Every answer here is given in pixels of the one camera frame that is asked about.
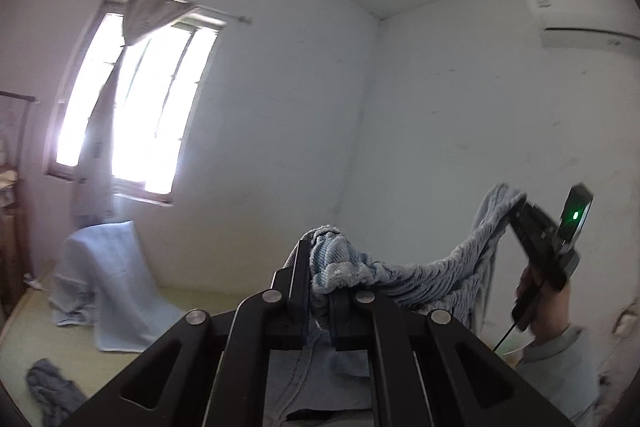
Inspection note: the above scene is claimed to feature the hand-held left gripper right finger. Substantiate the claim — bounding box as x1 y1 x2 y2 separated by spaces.
327 287 576 427

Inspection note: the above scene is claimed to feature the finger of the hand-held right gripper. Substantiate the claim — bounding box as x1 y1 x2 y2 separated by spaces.
507 201 557 269

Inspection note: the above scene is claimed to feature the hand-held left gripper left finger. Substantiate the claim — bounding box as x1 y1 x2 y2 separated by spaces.
75 239 313 427

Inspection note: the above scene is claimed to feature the person's right hand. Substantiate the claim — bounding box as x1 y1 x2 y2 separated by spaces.
516 266 572 343

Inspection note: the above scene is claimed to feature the light blue blanket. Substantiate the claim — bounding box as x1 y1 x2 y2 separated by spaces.
50 221 186 353

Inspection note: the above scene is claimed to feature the white air conditioner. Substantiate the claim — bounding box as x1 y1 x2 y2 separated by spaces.
526 0 633 52

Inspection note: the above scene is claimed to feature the pale curtain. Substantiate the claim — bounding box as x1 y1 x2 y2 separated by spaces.
70 0 201 228

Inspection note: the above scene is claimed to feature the window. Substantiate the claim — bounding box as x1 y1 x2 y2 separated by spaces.
47 0 226 206

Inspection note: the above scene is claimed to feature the dark grey garment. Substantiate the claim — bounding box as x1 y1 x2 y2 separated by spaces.
26 358 88 427

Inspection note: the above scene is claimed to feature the curtain rod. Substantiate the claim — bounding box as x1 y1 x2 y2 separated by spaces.
90 0 251 25

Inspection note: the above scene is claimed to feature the wooden shelf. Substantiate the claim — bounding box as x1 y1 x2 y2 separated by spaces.
0 91 38 323

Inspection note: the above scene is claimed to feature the black cable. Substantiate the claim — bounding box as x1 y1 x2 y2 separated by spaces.
491 321 518 352

